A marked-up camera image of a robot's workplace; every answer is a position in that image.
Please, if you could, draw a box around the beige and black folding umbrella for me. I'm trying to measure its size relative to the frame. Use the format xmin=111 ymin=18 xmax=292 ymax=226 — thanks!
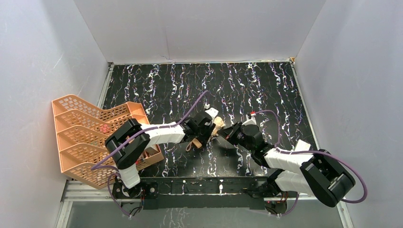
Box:
xmin=185 ymin=116 xmax=226 ymax=152

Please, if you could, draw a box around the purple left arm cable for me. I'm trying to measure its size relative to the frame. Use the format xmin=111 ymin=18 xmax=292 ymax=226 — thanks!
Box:
xmin=90 ymin=90 xmax=211 ymax=218

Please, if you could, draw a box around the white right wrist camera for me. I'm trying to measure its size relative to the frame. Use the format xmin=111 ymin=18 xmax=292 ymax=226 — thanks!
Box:
xmin=242 ymin=112 xmax=257 ymax=125

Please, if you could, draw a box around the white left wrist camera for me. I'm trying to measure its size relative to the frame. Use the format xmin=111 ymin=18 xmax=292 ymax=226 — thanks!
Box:
xmin=204 ymin=104 xmax=219 ymax=121

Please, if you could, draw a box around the white box with red label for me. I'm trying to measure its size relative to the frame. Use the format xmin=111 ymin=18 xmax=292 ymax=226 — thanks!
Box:
xmin=293 ymin=140 xmax=312 ymax=155

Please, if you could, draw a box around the orange plastic file organizer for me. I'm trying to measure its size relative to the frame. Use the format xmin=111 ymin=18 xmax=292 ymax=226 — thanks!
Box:
xmin=52 ymin=95 xmax=149 ymax=189

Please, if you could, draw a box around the aluminium frame rail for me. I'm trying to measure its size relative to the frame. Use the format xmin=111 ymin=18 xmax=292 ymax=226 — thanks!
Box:
xmin=61 ymin=180 xmax=354 ymax=228

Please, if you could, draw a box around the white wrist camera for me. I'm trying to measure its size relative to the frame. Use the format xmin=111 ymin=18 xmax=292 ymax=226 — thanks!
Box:
xmin=204 ymin=104 xmax=219 ymax=121
xmin=242 ymin=112 xmax=257 ymax=125

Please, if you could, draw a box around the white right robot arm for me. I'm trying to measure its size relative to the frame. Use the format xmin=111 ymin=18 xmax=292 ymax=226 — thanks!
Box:
xmin=218 ymin=122 xmax=355 ymax=207

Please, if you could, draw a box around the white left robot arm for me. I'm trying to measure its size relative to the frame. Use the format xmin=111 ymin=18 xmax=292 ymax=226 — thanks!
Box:
xmin=105 ymin=108 xmax=218 ymax=189

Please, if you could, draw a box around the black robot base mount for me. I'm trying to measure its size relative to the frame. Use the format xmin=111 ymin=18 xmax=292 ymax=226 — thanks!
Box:
xmin=112 ymin=176 xmax=288 ymax=218

